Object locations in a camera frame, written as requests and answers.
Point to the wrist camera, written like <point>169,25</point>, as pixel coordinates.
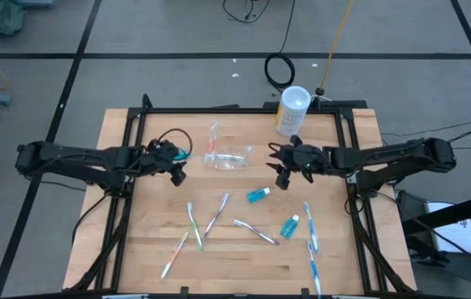
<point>178,176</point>
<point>283,181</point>

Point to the orange toothbrush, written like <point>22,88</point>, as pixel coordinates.
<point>216,128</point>
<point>212,139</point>
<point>174,259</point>

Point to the blue toothbrush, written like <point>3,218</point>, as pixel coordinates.
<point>312,224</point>
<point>314,270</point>

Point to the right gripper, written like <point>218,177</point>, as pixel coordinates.
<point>303,160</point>

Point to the black diagonal beam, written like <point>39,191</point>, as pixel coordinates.
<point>459,212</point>

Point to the teal mouthwash bottle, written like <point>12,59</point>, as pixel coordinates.
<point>183,155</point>

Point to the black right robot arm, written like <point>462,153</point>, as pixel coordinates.
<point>384,160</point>

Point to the black aluminium table frame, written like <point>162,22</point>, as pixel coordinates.
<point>239,110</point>

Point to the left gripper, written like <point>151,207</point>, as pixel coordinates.
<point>162,155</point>

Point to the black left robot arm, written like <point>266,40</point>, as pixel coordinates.
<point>73,160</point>

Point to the green toothbrush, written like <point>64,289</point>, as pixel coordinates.
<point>229,157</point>
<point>195,228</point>

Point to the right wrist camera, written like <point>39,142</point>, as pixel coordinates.
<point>283,181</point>

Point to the black equipment case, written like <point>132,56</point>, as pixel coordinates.
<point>413,245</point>

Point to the white wipes canister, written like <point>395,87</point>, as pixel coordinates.
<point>293,110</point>

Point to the black frame bracket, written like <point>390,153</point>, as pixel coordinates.
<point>305,292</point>
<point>147,103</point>
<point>184,291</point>

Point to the clear acrylic organizer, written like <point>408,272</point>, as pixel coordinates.
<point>239,164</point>

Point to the silver aluminium bracket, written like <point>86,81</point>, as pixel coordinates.
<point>125,297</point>

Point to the white paper sheet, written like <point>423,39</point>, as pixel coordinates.
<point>459,238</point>

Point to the teal toothbrush package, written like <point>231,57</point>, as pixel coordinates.
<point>289,227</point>

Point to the green bag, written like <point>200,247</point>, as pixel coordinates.
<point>4,16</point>

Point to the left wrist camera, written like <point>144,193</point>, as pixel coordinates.
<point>178,176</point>

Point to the teal travel tube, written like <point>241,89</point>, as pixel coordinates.
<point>258,195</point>

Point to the purple white toothbrush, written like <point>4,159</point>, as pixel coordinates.
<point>256,231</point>

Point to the slim purple toothbrush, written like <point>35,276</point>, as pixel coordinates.
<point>217,214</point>

